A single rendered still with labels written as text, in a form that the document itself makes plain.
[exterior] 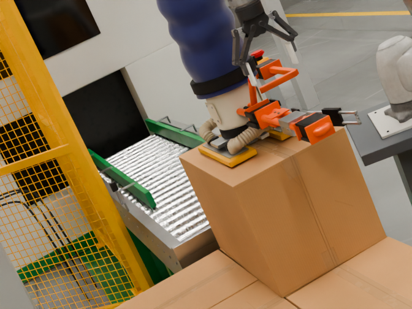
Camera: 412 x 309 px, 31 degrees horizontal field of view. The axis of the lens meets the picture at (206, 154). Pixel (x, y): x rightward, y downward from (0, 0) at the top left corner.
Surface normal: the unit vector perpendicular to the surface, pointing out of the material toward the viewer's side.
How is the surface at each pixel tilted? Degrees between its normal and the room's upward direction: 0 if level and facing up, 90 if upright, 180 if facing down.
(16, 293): 90
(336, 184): 90
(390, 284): 0
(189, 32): 69
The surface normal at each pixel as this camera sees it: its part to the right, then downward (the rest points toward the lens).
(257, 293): -0.39, -0.88
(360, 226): 0.30, 0.15
